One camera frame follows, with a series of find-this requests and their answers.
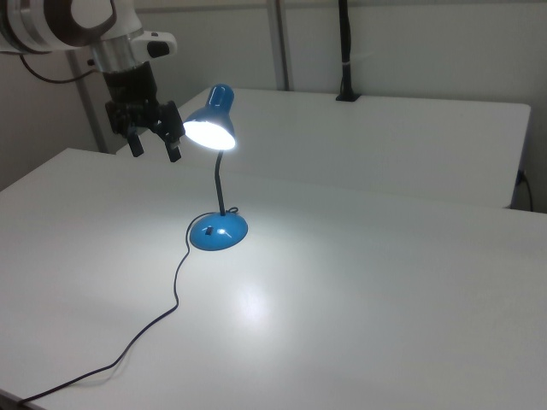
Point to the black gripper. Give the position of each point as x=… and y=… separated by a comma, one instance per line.
x=130, y=100

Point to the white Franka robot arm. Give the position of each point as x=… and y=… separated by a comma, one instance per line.
x=51, y=21

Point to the blue desk lamp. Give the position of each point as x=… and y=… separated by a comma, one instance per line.
x=218, y=232

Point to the white rectangular desk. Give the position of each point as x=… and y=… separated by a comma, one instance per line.
x=367, y=141

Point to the black pole with clamp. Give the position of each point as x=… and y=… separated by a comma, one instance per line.
x=347, y=51

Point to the grey metal frame post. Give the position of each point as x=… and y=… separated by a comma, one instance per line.
x=92, y=115
x=280, y=42

